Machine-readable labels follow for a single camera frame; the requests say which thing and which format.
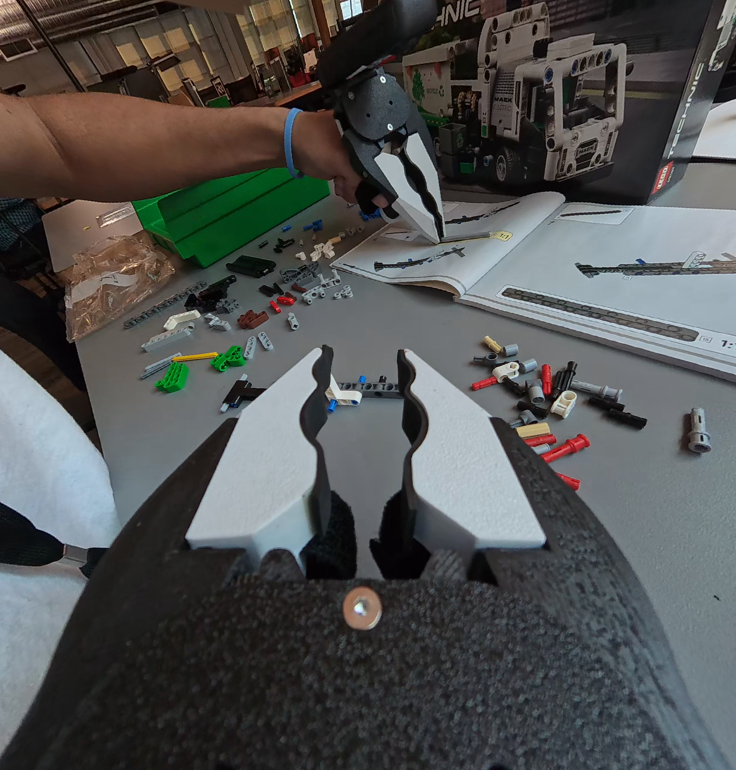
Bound white board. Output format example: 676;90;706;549
41;201;142;274

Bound lego beam assembly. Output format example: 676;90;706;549
326;373;405;411

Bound lego set box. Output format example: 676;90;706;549
401;0;736;205

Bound person's left forearm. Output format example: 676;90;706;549
0;89;299;202

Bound long dark grey lego beam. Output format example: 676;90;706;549
123;289;191;330

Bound blue wristband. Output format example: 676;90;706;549
284;108;304;179

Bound black lego block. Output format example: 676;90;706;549
226;255;277;278

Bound white sheet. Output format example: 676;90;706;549
692;96;736;162

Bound person's left hand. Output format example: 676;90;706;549
295;110;360;202

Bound black strap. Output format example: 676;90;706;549
0;494;107;578

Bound green plastic bin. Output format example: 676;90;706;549
130;167;333;268

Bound lego instruction booklet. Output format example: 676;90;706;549
331;191;736;387

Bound clear plastic bag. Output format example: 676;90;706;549
64;233;176;342

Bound long red lego pin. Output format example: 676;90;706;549
541;434;591;463

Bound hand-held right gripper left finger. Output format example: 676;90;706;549
186;344;336;571

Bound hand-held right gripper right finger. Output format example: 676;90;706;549
397;348;549;571

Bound black lego assembly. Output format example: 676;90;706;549
220;374;267;413

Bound person's white shirt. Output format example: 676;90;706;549
0;334;122;747

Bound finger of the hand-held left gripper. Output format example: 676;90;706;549
403;123;447;241
375;143;441;245

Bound black angular lego piece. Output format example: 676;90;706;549
184;276;237;310

